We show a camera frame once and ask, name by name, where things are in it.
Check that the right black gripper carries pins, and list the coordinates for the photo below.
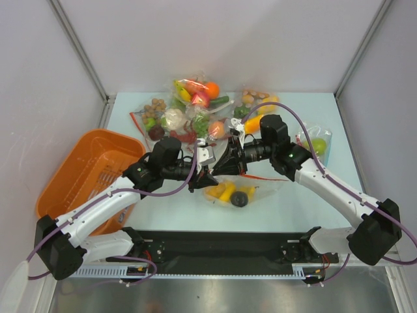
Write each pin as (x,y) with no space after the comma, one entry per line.
(235,156)

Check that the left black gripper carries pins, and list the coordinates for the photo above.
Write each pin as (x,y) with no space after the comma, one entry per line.
(202,180)

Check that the yellow fake pepper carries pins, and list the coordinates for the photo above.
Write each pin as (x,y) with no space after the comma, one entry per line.
(230,188)

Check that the zip bag with yellow fruit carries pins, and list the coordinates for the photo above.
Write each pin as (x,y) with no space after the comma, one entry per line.
(257,188)

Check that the dark purple fake fruit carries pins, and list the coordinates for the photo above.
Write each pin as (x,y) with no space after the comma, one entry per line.
(239,199)

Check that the zip bag with green pear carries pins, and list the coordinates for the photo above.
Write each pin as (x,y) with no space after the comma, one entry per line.
(320,137)

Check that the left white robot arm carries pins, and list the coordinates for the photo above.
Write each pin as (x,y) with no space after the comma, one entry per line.
(65,243)

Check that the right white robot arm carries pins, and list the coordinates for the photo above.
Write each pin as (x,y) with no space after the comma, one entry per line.
(373,229)

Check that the zip bag with lobster grapes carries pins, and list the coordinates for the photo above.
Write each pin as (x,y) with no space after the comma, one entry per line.
(198,124)

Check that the zip bag with yellow peppers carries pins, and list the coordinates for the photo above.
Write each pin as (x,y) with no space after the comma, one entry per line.
(249,99)

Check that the zip bag with cauliflower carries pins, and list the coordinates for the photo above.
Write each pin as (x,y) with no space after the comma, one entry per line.
(159,117)

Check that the zip bag with orange top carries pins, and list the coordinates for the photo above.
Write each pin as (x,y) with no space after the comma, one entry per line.
(198,91)

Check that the orange plastic basket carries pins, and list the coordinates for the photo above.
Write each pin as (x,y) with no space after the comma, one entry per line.
(99,157)

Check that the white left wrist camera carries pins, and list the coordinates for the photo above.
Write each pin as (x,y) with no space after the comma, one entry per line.
(204,154)

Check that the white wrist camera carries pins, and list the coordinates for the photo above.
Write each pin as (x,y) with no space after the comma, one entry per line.
(204,154)
(237,130)

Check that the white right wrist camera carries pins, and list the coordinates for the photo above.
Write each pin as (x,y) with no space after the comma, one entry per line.
(237,130)

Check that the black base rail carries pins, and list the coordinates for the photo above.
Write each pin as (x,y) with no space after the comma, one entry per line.
(227,248)

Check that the white cable duct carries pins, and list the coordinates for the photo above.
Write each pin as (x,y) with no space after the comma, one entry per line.
(130,272)

